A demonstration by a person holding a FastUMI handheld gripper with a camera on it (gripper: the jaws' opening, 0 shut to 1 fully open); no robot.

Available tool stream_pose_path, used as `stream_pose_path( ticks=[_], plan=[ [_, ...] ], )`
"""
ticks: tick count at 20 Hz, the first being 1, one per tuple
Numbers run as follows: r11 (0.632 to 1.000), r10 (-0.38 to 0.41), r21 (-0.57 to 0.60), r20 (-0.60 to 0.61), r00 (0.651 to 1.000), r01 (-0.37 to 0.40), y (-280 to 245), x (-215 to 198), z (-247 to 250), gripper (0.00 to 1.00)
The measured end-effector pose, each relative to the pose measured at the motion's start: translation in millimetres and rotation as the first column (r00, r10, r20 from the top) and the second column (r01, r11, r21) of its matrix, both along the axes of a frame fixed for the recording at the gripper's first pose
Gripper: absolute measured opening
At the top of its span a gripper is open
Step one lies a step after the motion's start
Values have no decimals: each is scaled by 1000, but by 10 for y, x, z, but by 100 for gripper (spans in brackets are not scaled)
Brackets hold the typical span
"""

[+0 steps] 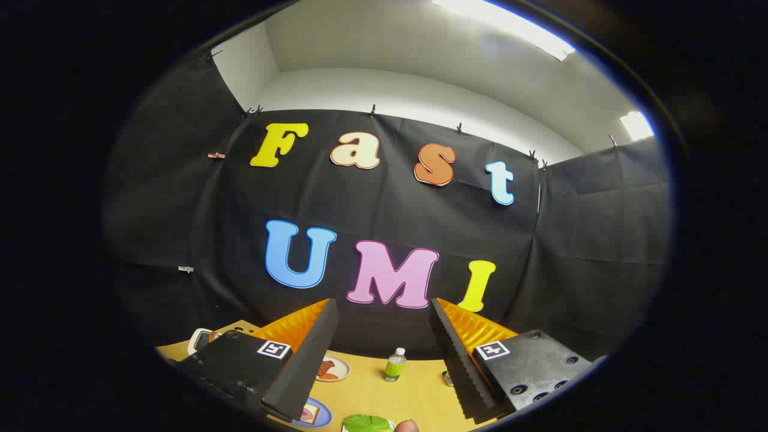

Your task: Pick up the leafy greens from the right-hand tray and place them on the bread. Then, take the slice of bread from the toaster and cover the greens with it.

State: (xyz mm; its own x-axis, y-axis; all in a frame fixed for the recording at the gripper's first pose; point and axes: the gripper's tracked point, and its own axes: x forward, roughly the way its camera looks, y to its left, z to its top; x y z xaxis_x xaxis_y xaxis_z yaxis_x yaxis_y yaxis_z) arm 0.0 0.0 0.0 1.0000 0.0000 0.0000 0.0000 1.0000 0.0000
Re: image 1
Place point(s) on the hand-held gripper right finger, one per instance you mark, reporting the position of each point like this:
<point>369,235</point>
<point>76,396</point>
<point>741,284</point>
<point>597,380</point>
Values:
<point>459,372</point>

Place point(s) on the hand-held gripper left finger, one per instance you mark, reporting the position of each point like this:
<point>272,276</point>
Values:
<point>306,366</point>

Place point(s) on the green lettuce leaf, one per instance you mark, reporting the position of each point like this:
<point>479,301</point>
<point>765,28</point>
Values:
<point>366,423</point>

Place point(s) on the brown meat slice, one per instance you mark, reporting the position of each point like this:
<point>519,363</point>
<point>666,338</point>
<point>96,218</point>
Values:
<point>327,366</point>

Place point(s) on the white round plate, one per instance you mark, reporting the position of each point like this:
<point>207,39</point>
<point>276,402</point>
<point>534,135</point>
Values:
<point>342,369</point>

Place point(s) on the bread slice on plate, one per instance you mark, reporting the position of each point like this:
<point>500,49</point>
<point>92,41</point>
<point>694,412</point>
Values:
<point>309,414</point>

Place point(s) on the blue round plate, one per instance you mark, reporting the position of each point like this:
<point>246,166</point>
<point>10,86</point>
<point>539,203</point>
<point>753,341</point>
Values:
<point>324,414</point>

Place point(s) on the green label water bottle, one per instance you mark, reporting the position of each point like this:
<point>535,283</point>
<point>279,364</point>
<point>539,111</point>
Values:
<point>394,367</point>

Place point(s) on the white toaster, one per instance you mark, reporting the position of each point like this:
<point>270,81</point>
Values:
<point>192,345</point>

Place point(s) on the row of black clips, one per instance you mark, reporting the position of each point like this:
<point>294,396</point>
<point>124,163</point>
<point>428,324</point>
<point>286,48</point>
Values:
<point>372,111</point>

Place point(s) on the ceiling light panel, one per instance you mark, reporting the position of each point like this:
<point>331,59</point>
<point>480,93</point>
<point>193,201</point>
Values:
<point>636,126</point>
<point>510,27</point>

